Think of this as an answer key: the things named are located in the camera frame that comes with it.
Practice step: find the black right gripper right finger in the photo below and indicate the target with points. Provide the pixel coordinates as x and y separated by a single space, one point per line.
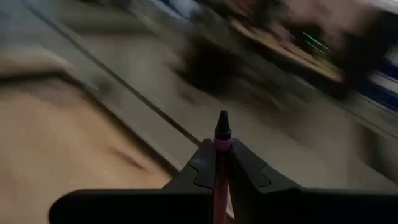
248 174

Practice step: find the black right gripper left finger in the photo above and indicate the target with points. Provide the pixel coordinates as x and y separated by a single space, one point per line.
199 174

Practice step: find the pink crayon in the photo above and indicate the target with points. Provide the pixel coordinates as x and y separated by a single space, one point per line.
222 144

